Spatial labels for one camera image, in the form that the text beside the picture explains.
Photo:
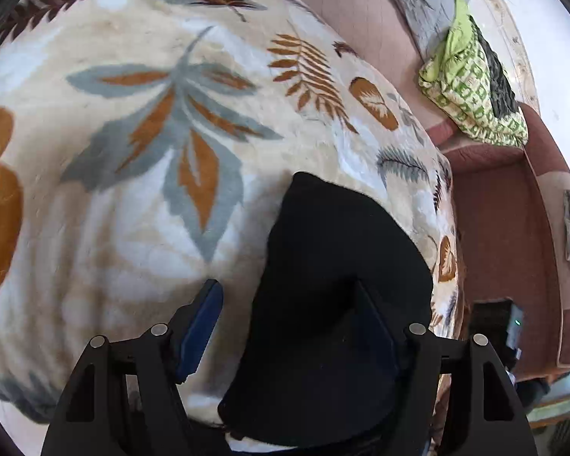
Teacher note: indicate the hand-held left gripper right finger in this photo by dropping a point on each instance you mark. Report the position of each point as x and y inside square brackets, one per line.
[382, 332]

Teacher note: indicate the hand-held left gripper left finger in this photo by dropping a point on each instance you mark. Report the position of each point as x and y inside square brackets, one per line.
[197, 332]

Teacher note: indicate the black pants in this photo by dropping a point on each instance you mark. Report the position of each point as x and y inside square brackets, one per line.
[313, 270]

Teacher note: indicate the reddish brown sofa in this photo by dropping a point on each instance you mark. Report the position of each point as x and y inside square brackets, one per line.
[498, 228]

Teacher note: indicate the leaf print blanket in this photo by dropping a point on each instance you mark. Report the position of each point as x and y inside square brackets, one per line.
[123, 199]

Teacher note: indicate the green patterned quilt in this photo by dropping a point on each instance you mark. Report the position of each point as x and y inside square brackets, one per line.
[460, 99]

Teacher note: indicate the dark grey garment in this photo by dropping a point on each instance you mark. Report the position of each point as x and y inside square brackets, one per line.
[496, 80]

